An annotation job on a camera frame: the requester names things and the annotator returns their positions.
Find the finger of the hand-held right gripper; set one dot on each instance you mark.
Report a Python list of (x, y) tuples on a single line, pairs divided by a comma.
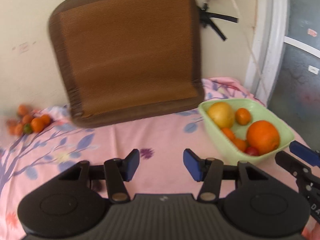
[(290, 163), (303, 152)]

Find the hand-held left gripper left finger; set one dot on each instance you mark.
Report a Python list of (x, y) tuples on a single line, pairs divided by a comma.
[(131, 166)]

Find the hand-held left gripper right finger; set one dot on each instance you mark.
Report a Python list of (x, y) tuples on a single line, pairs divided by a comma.
[(193, 165)]

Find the light green plastic basket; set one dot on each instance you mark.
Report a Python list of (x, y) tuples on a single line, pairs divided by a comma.
[(282, 127)]

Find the large orange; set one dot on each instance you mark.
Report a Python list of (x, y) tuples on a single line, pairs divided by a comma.
[(262, 136)]

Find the red cherry tomato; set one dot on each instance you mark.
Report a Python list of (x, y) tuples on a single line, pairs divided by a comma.
[(251, 151)]

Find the yellow round citrus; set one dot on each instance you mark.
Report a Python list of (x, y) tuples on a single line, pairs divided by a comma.
[(221, 115)]

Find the pink printed bedsheet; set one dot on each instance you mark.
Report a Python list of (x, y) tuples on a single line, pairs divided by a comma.
[(150, 135)]

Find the pile of small tangerines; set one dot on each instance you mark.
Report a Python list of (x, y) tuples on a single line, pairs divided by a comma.
[(37, 123)]

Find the small green tomato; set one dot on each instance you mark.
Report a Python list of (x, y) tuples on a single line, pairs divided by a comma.
[(27, 129)]

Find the brown woven seat cushion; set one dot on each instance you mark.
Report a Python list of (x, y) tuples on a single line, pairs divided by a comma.
[(125, 55)]

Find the white door frame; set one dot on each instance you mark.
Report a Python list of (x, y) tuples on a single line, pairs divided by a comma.
[(267, 42)]

